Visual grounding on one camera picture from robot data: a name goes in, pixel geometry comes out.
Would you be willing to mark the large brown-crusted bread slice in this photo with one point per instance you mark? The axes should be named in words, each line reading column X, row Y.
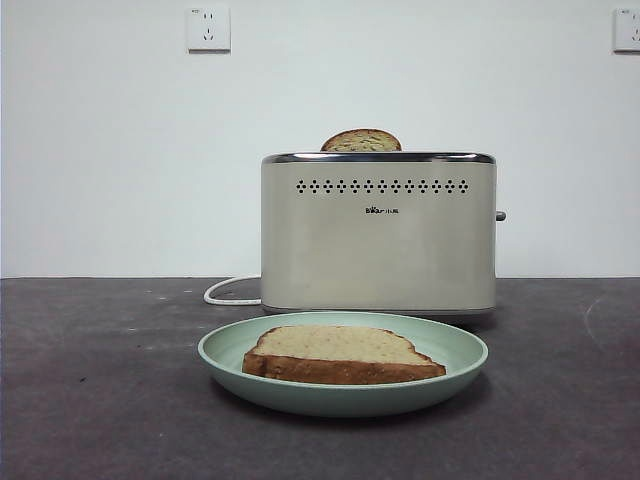
column 345, row 357

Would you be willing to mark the white wall socket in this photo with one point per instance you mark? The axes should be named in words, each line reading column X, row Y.
column 628, row 30
column 209, row 29

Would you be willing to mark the pale green round plate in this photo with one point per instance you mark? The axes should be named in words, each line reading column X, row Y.
column 345, row 400

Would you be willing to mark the small seeded bread slice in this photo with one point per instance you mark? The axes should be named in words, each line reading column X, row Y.
column 361, row 142

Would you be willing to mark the cream toaster with chrome top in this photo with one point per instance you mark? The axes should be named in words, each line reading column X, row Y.
column 375, row 250

